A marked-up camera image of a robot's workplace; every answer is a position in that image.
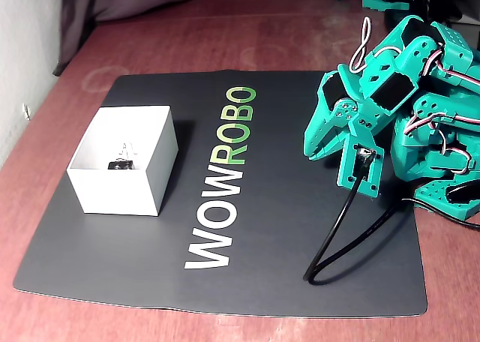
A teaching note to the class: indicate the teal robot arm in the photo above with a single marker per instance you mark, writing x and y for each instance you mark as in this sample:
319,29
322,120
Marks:
412,147

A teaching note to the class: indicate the small white wall clip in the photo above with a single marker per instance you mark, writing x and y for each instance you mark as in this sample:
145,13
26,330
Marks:
26,111

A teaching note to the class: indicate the black WOWROBO printed mat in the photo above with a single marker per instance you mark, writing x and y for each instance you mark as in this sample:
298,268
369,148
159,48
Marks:
112,263

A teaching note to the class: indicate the black bulky equipment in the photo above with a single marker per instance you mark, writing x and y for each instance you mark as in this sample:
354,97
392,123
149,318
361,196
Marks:
438,0

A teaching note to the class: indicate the white open cardboard box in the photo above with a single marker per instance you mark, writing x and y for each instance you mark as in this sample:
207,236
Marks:
112,192

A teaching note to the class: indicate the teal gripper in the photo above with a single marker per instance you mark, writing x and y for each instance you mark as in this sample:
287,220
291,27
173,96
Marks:
322,132

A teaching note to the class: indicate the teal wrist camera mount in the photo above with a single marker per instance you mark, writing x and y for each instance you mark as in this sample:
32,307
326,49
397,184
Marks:
347,169

